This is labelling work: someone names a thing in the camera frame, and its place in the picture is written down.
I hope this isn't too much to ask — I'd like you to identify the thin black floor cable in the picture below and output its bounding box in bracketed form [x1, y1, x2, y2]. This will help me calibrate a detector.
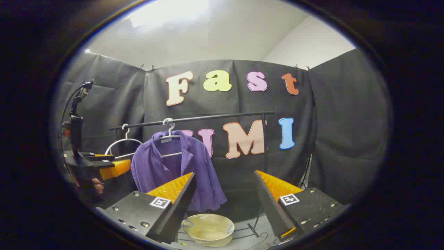
[255, 231, 275, 244]

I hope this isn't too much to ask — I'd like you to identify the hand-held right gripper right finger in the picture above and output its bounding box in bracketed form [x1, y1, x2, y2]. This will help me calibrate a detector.
[255, 170, 347, 242]

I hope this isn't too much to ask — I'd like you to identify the black clothes rack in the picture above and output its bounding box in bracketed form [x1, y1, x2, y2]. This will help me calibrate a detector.
[110, 111, 275, 240]

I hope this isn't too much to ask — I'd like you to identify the purple shirt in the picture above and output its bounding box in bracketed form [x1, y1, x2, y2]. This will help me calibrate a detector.
[131, 130, 228, 213]

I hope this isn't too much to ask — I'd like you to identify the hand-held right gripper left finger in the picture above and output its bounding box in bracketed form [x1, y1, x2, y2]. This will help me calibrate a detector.
[95, 172, 196, 244]

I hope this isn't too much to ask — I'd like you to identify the white wire clothes hanger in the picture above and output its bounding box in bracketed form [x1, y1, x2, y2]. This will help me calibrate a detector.
[153, 117, 183, 158]
[105, 124, 143, 159]

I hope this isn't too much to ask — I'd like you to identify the black backdrop stand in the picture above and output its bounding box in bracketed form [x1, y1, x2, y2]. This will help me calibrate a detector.
[299, 155, 313, 190]

